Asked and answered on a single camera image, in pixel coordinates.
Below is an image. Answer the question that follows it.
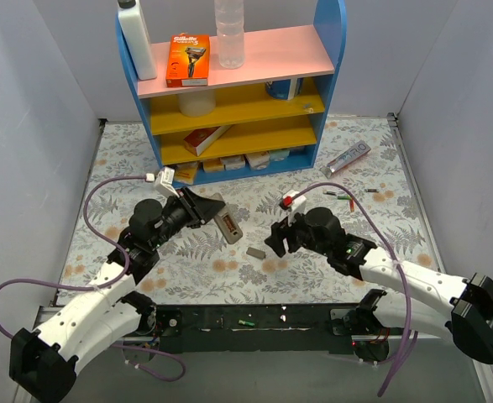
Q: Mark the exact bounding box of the white air conditioner remote control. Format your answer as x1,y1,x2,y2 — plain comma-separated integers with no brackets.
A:
212,193,243,244

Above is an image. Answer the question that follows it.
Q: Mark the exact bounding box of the red AAA battery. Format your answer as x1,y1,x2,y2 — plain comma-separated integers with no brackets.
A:
223,214,238,234

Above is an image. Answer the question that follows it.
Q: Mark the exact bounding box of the grey remote battery cover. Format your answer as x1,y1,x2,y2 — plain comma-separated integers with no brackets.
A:
246,247,266,259

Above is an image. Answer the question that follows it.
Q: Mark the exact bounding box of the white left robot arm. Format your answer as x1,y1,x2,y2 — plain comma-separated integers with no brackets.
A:
8,187,226,402

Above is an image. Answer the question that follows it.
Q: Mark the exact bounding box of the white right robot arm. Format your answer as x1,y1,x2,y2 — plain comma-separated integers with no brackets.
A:
265,207,493,364

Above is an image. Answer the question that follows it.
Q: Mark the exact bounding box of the yellow wrapped sponge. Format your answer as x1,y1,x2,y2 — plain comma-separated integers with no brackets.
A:
202,158,225,173

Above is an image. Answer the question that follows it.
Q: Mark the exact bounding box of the white wrapped sponge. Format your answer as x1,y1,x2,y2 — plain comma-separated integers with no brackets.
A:
220,154,245,170

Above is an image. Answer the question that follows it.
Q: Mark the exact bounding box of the red tea box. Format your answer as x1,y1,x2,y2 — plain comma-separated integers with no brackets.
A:
183,125,232,156

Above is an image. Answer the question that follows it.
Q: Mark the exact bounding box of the floral patterned table mat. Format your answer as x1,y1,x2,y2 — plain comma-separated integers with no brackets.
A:
61,117,438,304

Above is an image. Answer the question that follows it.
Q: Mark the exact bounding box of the red and white sponge pack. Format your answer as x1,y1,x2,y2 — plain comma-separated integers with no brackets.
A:
245,151,270,170

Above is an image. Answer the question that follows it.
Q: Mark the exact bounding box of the green teal sponge pack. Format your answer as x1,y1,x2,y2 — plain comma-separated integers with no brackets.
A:
269,149,290,162

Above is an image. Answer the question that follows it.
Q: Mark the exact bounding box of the silver toothpaste box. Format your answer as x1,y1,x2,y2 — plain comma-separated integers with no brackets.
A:
320,141,371,178

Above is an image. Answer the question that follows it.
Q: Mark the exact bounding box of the blue and yellow shelf unit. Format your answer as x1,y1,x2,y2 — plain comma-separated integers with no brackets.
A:
116,1,347,185

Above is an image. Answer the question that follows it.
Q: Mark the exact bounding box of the orange Gillette razor box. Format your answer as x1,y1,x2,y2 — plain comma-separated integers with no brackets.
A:
165,34,211,87

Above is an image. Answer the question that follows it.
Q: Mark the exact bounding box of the clear plastic water bottle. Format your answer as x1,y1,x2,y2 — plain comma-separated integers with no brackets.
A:
214,0,245,69

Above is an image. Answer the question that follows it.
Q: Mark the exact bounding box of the white plastic bottle black cap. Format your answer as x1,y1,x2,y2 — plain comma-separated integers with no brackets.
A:
118,0,158,81

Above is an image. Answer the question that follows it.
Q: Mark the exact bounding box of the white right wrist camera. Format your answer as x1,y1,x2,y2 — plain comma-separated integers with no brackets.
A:
281,190,307,226

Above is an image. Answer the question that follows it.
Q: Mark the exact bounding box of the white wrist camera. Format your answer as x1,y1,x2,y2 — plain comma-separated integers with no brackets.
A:
144,167,178,197
281,190,307,226

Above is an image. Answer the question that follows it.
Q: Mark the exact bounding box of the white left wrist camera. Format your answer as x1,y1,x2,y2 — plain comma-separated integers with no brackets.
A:
144,167,178,197

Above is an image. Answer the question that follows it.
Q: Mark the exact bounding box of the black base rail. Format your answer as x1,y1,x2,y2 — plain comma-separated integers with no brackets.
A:
107,301,402,358

